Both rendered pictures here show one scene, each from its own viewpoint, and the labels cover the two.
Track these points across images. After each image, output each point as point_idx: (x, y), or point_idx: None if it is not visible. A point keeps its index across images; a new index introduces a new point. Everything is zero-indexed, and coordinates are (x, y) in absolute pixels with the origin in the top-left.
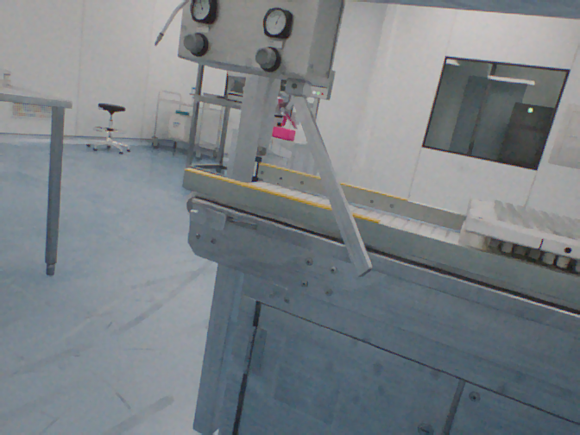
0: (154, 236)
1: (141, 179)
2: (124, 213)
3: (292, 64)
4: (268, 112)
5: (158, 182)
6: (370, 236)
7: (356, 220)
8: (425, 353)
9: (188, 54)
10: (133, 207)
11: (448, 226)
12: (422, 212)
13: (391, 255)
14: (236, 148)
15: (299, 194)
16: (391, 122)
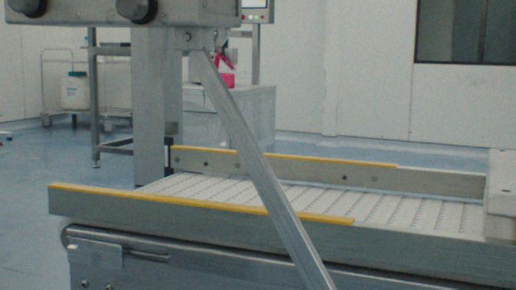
0: (58, 258)
1: (31, 176)
2: (11, 232)
3: (174, 8)
4: (172, 70)
5: (56, 177)
6: (343, 246)
7: (316, 225)
8: None
9: (21, 18)
10: (23, 221)
11: (464, 196)
12: (421, 181)
13: (382, 271)
14: (135, 130)
15: (234, 185)
16: (365, 36)
